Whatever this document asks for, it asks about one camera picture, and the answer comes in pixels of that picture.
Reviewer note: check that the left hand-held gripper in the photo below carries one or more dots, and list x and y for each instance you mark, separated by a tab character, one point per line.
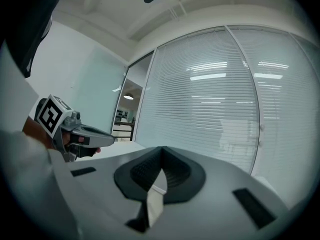
50	115

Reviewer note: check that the person's left forearm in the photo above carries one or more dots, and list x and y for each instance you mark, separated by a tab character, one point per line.
15	159

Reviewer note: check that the person's black top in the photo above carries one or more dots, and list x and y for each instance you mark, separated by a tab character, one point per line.
22	21

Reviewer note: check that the person's left hand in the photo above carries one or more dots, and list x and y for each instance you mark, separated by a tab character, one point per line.
67	138

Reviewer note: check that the glass door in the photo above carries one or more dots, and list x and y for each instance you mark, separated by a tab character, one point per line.
130	84

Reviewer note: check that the white window blind panel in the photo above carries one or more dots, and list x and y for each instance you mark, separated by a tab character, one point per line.
282	109
200	96

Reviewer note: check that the white ceiling pipes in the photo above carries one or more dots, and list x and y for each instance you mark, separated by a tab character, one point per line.
178	9

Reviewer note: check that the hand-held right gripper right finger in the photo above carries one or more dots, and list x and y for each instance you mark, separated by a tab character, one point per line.
212	184

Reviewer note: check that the black railing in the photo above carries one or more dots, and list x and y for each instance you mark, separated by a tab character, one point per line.
123	131

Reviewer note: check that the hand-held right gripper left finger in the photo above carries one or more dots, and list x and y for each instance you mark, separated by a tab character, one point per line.
100	184

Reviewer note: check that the round ceiling lamp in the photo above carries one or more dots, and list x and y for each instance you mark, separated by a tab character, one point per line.
128	96

